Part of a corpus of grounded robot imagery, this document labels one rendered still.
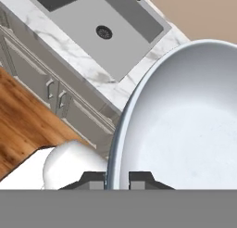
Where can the grey sink basin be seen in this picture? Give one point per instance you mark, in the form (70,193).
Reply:
(102,31)

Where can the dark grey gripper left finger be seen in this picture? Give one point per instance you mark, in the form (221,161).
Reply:
(95,178)

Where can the grey cupboard door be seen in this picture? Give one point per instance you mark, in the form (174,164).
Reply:
(24,71)
(84,120)

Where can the white rounded object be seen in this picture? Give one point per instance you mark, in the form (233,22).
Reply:
(71,167)

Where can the large white bowl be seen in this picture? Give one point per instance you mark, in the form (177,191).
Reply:
(185,126)

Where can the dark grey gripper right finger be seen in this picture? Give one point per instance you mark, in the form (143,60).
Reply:
(140,178)

